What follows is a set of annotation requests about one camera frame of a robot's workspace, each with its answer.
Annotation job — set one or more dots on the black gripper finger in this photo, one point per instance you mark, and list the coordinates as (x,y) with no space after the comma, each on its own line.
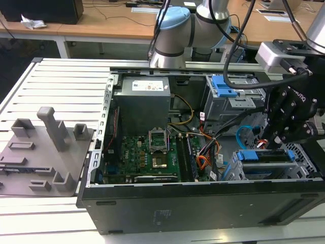
(276,111)
(299,130)

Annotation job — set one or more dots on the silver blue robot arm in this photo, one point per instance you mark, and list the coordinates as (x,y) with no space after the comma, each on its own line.
(172,33)

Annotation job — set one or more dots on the silver disk bay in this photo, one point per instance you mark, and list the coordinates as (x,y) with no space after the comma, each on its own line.
(274,170)

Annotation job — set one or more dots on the black RAM slot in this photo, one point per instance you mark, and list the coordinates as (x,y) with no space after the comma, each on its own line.
(181,157)

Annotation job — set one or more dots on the silver optical drive cage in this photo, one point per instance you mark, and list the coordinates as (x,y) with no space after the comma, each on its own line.
(228,111)

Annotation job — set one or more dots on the blue plastic drive latch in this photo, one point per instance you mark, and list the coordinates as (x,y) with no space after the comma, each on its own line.
(221,87)

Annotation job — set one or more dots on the white paper sheet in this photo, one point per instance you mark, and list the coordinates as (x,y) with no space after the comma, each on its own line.
(143,10)
(278,18)

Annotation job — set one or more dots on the black mesh bin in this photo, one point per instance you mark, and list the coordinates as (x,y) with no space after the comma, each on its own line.
(201,54)

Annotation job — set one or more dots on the RAM stick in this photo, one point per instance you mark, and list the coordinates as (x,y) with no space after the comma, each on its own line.
(192,160)

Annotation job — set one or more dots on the thin metal locking lever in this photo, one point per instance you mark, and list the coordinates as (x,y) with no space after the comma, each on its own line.
(168,138)

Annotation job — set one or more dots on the CPU socket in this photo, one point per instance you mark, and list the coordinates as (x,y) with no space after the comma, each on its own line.
(159,162)

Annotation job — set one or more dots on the grey power supply unit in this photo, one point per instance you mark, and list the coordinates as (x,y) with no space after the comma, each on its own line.
(142,106)

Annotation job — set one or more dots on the black open PC case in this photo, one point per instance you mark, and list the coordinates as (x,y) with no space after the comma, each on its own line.
(177,208)

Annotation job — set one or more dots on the black graphics card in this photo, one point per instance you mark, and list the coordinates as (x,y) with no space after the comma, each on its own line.
(155,178)

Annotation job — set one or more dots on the green motherboard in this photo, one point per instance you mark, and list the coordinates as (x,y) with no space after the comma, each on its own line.
(132,155)

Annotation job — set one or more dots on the black power adapter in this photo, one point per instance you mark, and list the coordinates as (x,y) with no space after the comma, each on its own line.
(132,4)

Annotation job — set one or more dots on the grey parts rack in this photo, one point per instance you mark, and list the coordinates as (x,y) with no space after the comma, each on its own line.
(38,157)

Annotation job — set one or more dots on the black computer box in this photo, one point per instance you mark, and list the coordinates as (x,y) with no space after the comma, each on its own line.
(40,11)

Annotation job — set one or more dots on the crumpled white paper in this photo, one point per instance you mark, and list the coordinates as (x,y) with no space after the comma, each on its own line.
(33,23)

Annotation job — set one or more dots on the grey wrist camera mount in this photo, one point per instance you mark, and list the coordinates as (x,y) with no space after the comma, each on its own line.
(320,127)

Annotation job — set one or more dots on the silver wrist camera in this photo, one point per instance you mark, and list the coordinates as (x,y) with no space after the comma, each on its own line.
(269,57)

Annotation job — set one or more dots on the black camera bracket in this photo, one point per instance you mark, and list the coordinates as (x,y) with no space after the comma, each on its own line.
(279,44)

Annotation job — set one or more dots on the wooden desk white frame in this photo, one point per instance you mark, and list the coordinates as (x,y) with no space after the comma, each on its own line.
(274,33)
(101,25)

